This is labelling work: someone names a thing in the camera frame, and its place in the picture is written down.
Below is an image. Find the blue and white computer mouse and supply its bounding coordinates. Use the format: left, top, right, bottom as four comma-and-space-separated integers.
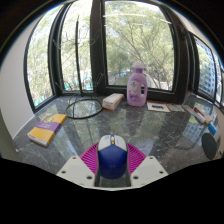
97, 134, 129, 180

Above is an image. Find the round black mouse pad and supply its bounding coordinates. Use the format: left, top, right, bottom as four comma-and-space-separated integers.
201, 132, 218, 160

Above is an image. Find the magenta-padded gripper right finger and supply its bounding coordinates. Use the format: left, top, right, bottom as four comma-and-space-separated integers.
126, 143, 169, 188

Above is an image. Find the pale printed pamphlet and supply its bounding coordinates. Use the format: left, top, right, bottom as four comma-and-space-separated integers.
166, 103, 186, 113

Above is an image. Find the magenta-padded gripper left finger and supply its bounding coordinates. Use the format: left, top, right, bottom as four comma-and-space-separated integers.
56, 142, 101, 188

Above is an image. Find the beige book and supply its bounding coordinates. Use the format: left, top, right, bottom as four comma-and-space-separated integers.
182, 104, 214, 125

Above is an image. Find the yellow and purple book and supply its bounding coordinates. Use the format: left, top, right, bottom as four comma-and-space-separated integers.
27, 113, 68, 147

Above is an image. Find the purple detergent bottle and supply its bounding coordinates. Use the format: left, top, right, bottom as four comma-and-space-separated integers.
126, 61, 149, 108

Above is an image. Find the small white orange box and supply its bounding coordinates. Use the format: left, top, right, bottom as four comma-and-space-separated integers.
101, 92, 125, 112

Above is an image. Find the red book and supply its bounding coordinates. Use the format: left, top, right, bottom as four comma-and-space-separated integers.
194, 106, 209, 118

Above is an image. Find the white-framed dark card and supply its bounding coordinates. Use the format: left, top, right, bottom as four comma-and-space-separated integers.
146, 101, 171, 113

